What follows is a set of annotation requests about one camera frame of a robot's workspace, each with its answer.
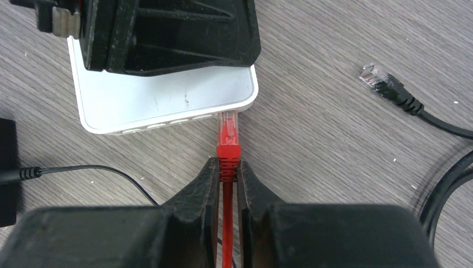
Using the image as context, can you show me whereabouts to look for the black power adapter with cord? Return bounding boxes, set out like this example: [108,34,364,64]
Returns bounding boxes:
[0,164,237,268]

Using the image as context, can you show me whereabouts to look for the black ethernet cable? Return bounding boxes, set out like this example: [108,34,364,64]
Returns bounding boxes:
[359,63,473,248]

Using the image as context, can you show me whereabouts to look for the red ethernet cable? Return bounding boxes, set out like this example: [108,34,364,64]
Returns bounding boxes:
[215,110,243,268]

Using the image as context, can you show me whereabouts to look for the white box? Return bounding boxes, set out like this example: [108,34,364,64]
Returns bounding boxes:
[67,38,259,136]

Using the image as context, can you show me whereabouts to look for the black network switch box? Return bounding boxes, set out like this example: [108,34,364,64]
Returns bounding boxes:
[1,118,22,228]

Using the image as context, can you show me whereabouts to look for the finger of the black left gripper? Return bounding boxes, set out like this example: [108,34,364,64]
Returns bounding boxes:
[80,0,261,76]

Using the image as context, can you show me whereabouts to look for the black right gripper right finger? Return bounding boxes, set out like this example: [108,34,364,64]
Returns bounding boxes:
[237,161,283,267]

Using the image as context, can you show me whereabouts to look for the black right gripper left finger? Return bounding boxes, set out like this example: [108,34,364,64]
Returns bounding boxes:
[162,157,219,267]

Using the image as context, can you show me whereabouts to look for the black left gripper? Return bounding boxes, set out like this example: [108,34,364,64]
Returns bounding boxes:
[9,0,82,39]

